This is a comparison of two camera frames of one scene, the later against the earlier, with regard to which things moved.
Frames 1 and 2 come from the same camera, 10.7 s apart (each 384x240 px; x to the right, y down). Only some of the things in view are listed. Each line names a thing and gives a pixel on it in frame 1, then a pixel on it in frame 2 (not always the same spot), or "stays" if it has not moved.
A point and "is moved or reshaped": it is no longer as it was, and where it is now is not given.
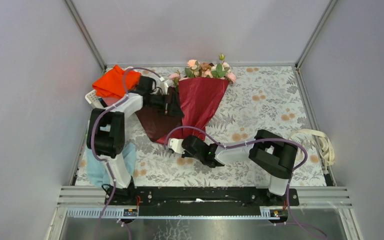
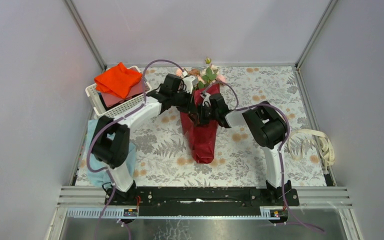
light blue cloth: x=97 y=172 stays
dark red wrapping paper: x=199 y=97 is moved or reshaped
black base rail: x=167 y=201 stays
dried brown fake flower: x=205 y=67 to x=194 y=72
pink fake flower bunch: x=230 y=77 to x=220 y=77
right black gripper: x=185 y=154 to x=199 y=117
